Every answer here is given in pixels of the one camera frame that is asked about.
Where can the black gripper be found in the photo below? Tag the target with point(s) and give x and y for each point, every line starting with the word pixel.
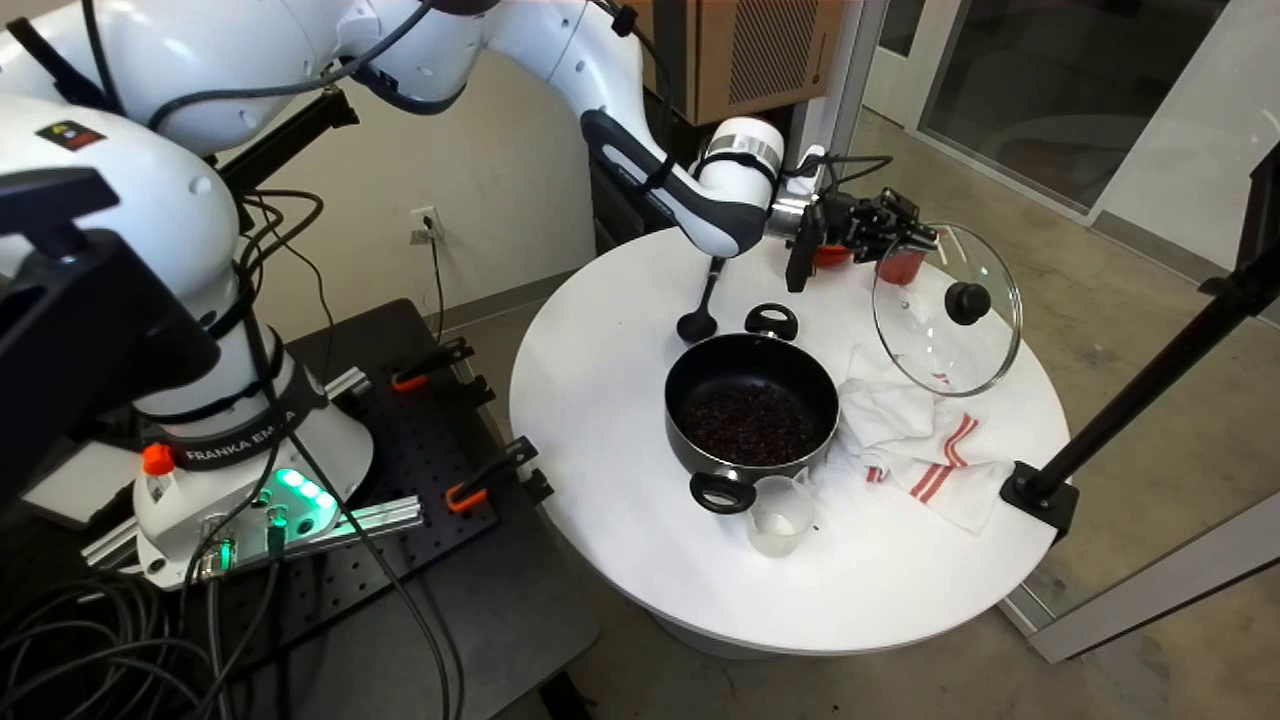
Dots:
pixel 867 226

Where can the glass lid with black knob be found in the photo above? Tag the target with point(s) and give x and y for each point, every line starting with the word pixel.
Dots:
pixel 951 314

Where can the black plastic serving spoon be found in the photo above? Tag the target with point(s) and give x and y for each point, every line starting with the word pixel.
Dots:
pixel 696 324

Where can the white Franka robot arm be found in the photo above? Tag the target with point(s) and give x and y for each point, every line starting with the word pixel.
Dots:
pixel 120 173

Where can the dark brown beans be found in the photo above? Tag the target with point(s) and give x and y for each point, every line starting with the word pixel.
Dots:
pixel 751 422

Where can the black drawer cabinet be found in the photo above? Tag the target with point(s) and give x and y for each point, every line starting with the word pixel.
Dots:
pixel 627 202

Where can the clear glass measuring cup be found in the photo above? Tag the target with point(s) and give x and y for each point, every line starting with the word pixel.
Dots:
pixel 780 531

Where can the grey floor door track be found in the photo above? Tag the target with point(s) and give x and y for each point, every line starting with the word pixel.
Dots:
pixel 1163 572

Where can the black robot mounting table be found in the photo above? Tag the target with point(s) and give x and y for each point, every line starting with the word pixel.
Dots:
pixel 402 452

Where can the orange round knob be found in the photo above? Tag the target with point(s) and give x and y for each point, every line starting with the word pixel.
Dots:
pixel 158 462

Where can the grey door frame post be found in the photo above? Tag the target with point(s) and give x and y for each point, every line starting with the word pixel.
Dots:
pixel 842 95

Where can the black camera stand pole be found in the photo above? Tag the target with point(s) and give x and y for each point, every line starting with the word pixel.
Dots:
pixel 1135 403

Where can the white wall outlet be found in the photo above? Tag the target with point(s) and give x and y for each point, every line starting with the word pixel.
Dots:
pixel 425 226

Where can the aluminium rail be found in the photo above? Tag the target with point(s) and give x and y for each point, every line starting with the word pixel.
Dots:
pixel 374 513

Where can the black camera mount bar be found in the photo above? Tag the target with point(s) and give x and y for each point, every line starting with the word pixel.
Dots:
pixel 293 137

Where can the black camera box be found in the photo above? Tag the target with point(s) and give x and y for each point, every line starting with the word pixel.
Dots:
pixel 80 344

